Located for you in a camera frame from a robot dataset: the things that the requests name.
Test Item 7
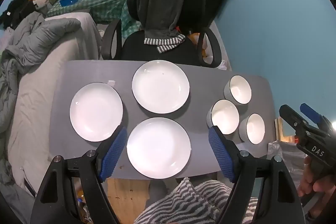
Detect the white crumpled bag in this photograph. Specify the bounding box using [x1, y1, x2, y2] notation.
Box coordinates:
[217, 59, 231, 71]

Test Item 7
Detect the orange patterned bag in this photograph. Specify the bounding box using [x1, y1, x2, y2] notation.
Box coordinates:
[189, 32, 208, 56]

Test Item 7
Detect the white bowl with dark rim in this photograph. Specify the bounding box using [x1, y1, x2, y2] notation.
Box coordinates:
[206, 99, 240, 135]
[224, 75, 252, 105]
[238, 113, 266, 145]

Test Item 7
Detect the black clothes pile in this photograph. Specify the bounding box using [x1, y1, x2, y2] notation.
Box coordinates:
[0, 0, 36, 29]

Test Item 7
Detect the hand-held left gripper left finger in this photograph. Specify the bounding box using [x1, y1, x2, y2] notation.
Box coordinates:
[30, 125, 128, 224]

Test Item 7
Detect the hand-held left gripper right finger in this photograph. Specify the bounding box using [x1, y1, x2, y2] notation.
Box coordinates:
[208, 125, 306, 224]

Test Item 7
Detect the black office chair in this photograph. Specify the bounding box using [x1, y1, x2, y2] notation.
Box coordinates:
[101, 0, 222, 69]

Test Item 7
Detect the bed with grey sheet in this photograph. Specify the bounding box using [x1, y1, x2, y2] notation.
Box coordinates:
[8, 12, 105, 198]

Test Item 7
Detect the white plate with dark rim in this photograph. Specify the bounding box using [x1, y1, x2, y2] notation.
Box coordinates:
[70, 82, 124, 142]
[132, 60, 190, 113]
[126, 117, 192, 179]

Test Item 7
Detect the grey white striped fleece clothing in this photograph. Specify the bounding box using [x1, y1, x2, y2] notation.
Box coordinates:
[134, 177, 259, 224]

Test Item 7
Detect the wooden board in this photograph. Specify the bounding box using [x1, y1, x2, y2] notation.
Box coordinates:
[275, 117, 298, 144]

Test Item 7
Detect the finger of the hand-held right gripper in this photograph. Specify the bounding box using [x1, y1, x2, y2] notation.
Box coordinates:
[300, 103, 328, 125]
[279, 105, 309, 134]

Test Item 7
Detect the clear plastic bag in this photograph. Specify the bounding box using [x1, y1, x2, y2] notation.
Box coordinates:
[268, 140, 307, 188]

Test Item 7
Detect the grey down quilt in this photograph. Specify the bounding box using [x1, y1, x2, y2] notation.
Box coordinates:
[0, 12, 82, 135]

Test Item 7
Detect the person's right hand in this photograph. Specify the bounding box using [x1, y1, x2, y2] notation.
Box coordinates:
[298, 156, 320, 197]

